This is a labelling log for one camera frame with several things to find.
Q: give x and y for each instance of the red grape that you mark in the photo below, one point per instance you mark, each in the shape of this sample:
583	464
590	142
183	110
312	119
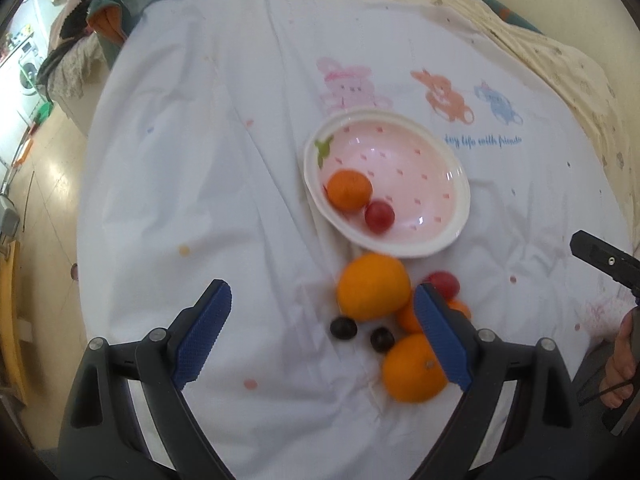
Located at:
379	216
445	284

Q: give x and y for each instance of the pink and white plate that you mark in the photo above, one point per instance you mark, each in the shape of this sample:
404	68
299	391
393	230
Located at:
400	160

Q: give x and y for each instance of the white printed bed sheet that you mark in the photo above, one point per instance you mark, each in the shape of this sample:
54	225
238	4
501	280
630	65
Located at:
200	185

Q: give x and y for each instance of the grey box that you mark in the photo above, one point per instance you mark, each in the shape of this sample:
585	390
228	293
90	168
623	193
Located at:
9	215

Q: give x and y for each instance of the pile of floral cloth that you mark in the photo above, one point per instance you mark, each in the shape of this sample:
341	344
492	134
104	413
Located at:
70	70

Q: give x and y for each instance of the teal pillow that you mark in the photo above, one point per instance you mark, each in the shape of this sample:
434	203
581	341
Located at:
505	12

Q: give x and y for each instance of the white washing machine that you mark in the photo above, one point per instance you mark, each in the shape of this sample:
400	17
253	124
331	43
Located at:
29	65

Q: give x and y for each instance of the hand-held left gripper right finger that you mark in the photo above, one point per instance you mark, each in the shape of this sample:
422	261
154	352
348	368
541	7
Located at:
442	335

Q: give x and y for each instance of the large orange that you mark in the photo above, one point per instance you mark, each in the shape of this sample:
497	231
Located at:
372	287
412	370

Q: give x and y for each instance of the small pink round object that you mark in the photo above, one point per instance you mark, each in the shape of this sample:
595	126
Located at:
75	271

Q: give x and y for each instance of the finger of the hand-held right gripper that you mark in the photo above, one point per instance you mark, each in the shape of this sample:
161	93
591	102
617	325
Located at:
607	260

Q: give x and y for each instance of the person's right hand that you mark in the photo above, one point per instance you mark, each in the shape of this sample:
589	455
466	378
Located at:
619	360

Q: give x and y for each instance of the small mandarin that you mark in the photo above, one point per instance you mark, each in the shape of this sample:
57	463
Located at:
407	317
350	190

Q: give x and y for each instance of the dark purple grape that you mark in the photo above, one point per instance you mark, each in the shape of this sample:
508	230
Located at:
381	340
343	329

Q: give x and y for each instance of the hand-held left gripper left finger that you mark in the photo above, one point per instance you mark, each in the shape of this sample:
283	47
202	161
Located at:
202	335

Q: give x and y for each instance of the teal and orange cushion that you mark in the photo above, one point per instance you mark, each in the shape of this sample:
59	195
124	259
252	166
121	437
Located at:
107	20

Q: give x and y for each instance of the green basket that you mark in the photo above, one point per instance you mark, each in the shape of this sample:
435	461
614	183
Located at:
44	112

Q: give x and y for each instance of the yellow wooden furniture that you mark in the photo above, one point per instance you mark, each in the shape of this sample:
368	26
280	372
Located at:
12	320

